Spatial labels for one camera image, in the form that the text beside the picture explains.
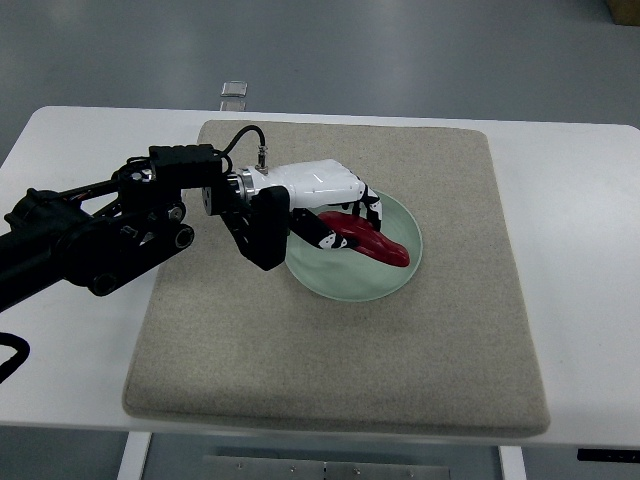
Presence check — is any metal table base plate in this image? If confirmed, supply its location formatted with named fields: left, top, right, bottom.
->
left=199, top=456, right=451, bottom=480

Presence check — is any light green round plate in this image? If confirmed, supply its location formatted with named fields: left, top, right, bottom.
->
left=285, top=192, right=423, bottom=302

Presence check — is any clear floor socket cover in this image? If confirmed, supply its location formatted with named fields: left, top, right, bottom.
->
left=220, top=80, right=248, bottom=98

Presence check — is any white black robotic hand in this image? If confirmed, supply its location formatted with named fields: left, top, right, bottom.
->
left=234, top=159, right=383, bottom=250

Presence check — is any white table leg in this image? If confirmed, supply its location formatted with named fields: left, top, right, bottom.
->
left=116, top=432, right=152, bottom=480
left=498, top=446, right=527, bottom=480

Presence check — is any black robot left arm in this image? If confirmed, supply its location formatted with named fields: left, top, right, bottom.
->
left=1, top=144, right=290, bottom=309

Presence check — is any beige fabric cushion mat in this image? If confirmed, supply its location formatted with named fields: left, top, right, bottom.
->
left=123, top=121, right=550, bottom=437

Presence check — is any black table control panel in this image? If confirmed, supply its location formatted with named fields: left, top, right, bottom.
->
left=576, top=448, right=640, bottom=464

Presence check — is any white table leg left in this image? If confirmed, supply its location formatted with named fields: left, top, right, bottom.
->
left=116, top=432, right=152, bottom=480

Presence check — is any white table leg right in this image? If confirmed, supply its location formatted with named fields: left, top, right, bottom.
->
left=498, top=446, right=527, bottom=480

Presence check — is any black cable loop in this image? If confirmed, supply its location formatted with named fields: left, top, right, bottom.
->
left=0, top=330, right=31, bottom=384

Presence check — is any cardboard box corner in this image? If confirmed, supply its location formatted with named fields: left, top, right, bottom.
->
left=605, top=0, right=640, bottom=26

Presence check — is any red pepper with green stem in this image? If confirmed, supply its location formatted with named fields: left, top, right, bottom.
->
left=319, top=211, right=410, bottom=268

